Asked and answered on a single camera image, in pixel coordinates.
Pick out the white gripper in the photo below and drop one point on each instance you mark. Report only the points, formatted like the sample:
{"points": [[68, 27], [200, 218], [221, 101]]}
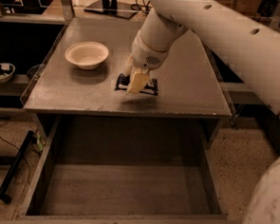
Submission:
{"points": [[145, 55]]}

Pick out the dark blueberry rxbar packet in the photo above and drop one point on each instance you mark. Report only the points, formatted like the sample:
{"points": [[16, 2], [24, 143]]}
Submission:
{"points": [[151, 88]]}

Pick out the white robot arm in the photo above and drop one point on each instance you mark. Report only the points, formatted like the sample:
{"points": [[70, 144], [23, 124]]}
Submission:
{"points": [[251, 50]]}

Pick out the grey counter cabinet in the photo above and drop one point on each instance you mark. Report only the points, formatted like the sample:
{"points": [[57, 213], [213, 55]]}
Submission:
{"points": [[188, 87]]}

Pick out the grey open top drawer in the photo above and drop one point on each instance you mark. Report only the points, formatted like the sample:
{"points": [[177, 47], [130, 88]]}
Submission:
{"points": [[113, 170]]}

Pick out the white paper bowl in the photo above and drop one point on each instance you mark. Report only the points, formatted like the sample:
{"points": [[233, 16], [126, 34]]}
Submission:
{"points": [[87, 55]]}

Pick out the black monitor stand base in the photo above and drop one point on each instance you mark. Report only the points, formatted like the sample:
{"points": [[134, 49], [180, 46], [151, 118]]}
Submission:
{"points": [[112, 8]]}

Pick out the dark bowl on shelf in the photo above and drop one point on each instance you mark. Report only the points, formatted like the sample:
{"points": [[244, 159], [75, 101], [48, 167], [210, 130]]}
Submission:
{"points": [[33, 70]]}

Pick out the grey side shelf right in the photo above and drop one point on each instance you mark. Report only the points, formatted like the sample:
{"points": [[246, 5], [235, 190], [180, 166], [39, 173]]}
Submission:
{"points": [[240, 93]]}

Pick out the grey side shelf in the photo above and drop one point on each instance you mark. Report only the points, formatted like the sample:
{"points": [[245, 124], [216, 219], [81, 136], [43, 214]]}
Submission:
{"points": [[240, 93], [15, 86]]}

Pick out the grey side shelf left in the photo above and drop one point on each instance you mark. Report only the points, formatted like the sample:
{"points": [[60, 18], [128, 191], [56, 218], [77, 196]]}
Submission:
{"points": [[15, 86]]}

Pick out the bowl with items on shelf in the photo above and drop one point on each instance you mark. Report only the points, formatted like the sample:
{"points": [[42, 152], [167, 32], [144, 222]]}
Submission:
{"points": [[6, 72]]}

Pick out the black bar on floor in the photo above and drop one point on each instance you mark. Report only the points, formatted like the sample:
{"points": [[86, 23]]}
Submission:
{"points": [[13, 168]]}

